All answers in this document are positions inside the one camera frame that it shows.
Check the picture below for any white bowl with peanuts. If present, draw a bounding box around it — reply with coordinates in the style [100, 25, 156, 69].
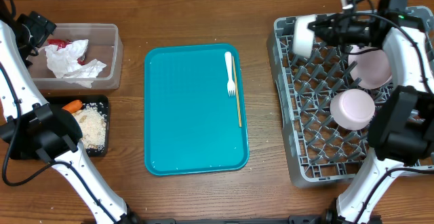
[292, 14, 317, 58]

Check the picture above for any red snack wrapper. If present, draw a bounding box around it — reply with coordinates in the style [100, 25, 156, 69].
[47, 39, 88, 65]

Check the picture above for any white napkin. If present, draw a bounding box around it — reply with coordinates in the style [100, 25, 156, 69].
[39, 44, 107, 88]

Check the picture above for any large white plate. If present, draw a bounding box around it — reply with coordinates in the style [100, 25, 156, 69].
[348, 50, 392, 90]

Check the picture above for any pink bowl with food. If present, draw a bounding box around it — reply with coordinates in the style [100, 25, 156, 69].
[330, 89, 375, 130]

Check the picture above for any orange carrot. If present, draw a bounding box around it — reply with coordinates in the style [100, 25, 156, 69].
[63, 100, 83, 114]

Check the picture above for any wooden chopstick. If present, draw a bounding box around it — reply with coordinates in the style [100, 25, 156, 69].
[232, 56, 242, 128]

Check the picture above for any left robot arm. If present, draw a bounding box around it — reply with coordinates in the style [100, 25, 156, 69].
[1, 0, 142, 223]

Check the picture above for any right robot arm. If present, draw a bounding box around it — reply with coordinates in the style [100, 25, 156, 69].
[307, 0, 433, 223]

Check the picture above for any grey dishwasher rack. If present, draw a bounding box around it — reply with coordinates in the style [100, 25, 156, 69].
[267, 5, 434, 189]

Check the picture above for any black plastic tray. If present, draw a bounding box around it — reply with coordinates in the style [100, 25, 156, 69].
[9, 94, 111, 160]

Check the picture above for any pile of rice and peanuts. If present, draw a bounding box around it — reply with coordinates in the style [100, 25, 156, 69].
[73, 103, 106, 151]

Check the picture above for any white plastic fork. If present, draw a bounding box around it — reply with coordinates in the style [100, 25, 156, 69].
[224, 52, 236, 96]

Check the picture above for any teal serving tray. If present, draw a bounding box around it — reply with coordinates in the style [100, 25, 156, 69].
[144, 43, 250, 176]

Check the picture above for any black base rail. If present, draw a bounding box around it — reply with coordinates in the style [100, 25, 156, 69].
[142, 214, 321, 224]

